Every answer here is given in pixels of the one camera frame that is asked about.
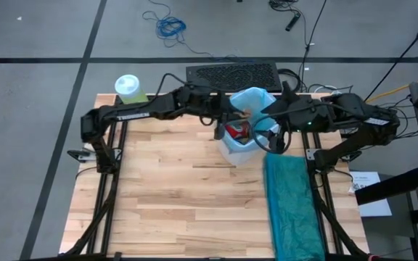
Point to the black perforated computer case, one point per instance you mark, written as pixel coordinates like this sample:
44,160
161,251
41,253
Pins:
230,76

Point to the green disinfecting wipes canister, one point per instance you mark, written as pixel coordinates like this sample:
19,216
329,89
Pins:
131,88

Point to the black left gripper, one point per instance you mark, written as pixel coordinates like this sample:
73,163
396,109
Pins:
212,107

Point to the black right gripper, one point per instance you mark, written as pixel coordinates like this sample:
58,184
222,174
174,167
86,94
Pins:
303,116

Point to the brown paper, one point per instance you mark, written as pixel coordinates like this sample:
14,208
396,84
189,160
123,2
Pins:
244,114

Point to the teal trash bag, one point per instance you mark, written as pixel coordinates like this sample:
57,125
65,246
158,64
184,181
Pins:
292,210

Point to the white plastic trash bin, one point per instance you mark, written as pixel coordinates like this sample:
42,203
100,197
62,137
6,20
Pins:
238,156

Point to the light blue trash bag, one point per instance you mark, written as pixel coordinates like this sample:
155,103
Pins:
256,99

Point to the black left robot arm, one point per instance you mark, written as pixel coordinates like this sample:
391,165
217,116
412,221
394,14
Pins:
133,114

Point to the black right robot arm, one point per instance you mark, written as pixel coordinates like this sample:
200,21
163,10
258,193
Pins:
368,123

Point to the black power brick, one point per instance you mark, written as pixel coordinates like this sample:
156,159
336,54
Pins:
292,21

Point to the white paper sheet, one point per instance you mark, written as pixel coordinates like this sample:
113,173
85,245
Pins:
372,206

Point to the red Core Power bottle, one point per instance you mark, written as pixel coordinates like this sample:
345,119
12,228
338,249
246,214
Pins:
237,131

